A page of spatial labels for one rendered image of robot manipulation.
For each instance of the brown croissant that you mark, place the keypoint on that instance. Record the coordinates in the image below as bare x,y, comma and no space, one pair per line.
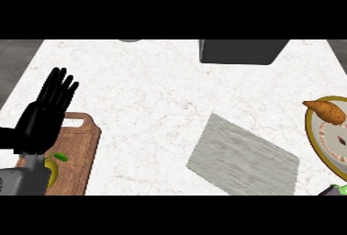
326,111

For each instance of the small grey object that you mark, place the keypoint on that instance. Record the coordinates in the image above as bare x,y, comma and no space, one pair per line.
128,40

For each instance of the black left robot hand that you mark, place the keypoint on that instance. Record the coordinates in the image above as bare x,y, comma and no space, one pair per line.
40,122

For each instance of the grey placemat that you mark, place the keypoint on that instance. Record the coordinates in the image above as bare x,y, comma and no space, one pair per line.
244,162

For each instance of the dark grey appliance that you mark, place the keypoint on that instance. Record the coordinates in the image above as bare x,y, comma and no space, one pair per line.
239,51

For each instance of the brown wooden cutting board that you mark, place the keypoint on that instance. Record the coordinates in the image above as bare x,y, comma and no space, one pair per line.
74,153

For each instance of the yellow pear with green leaf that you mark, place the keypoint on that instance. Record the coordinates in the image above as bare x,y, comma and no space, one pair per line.
53,170

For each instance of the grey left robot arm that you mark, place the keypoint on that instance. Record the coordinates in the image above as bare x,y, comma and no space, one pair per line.
24,179

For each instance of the purple and green vegetable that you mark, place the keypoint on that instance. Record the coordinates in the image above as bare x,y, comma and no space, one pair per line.
337,190

